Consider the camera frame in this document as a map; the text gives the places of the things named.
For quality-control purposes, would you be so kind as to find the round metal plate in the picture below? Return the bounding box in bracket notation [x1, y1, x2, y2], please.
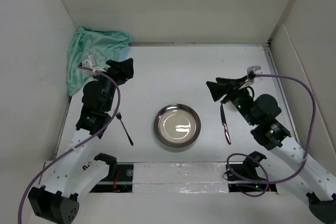
[153, 104, 202, 148]

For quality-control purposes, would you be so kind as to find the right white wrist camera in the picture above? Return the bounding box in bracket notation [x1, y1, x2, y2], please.
[240, 66, 262, 89]

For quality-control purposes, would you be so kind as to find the black metal fork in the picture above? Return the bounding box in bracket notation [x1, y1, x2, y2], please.
[116, 112, 134, 146]

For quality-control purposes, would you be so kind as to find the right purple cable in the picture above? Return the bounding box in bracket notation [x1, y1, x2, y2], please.
[226, 74, 316, 198]

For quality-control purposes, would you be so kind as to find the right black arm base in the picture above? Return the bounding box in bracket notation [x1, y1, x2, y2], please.
[225, 163, 278, 193]

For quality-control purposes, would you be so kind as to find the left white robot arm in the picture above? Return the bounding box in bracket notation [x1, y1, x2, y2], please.
[28, 56, 134, 223]

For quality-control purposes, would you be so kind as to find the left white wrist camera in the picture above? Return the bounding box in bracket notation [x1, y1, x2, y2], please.
[78, 55, 106, 76]

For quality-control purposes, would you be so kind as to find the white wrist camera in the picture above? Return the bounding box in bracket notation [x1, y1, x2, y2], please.
[78, 55, 106, 76]
[240, 66, 262, 89]

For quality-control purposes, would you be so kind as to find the green satin placemat cloth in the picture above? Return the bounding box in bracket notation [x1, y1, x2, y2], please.
[67, 26, 133, 96]

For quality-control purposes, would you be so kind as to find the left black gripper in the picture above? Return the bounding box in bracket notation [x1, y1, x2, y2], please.
[91, 58, 132, 112]

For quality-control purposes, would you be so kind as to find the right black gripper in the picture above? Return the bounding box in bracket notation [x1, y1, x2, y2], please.
[206, 75, 257, 126]

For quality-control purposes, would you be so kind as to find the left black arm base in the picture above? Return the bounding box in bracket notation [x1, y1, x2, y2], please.
[90, 163, 134, 193]

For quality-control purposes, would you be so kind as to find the black knife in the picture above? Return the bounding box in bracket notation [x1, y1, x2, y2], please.
[220, 104, 232, 145]

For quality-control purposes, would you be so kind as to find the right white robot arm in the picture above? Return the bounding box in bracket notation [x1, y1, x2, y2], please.
[206, 73, 335, 223]

